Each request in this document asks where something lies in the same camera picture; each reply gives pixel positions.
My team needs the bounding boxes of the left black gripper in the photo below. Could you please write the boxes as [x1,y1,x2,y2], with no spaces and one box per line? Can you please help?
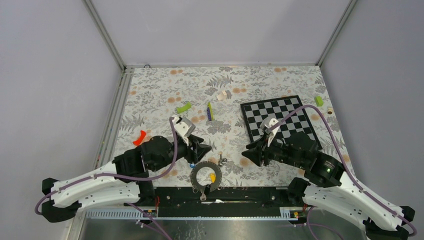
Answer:
[152,134,212,172]

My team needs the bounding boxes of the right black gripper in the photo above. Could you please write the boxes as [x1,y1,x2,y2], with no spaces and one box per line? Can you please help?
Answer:
[240,131,306,169]

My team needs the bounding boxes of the yellow headed key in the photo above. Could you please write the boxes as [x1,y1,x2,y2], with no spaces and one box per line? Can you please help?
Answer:
[209,173,216,183]

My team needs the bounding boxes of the small keys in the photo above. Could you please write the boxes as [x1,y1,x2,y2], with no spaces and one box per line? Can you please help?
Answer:
[192,186,211,201]

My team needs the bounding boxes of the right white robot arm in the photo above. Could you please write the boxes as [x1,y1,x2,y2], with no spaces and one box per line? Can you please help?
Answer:
[242,132,415,240]

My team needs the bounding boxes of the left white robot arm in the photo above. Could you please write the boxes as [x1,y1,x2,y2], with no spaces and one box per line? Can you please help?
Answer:
[35,135,212,223]

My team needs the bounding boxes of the purple yellow toy brick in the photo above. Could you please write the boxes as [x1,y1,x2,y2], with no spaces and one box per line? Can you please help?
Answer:
[206,102,214,121]

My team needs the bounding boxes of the black white chessboard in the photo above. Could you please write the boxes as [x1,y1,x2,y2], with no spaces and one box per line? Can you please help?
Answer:
[240,95,323,150]

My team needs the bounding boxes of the green curved block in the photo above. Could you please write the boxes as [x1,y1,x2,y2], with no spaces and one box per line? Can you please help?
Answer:
[176,102,192,114]

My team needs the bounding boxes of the small beige wooden block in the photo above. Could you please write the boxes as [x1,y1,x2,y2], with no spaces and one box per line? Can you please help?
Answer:
[216,91,228,101]

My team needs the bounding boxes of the red curved block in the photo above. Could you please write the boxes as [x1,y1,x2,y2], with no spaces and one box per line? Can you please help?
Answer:
[132,130,147,147]

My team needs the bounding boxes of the small green block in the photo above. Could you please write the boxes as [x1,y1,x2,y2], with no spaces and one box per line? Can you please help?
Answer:
[314,95,324,107]

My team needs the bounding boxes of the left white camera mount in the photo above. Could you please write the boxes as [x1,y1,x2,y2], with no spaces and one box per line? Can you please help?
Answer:
[170,115,196,146]

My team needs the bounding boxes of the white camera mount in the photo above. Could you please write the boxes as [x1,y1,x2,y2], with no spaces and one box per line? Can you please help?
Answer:
[170,115,196,146]
[260,116,279,147]

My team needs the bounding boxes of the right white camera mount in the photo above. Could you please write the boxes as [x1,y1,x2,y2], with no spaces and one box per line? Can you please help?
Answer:
[260,116,279,147]

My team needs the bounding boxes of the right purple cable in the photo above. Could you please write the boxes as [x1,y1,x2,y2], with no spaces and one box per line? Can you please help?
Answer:
[268,104,418,238]

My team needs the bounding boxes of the white slotted cable duct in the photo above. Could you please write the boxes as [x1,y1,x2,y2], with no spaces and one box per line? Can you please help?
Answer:
[85,204,298,221]

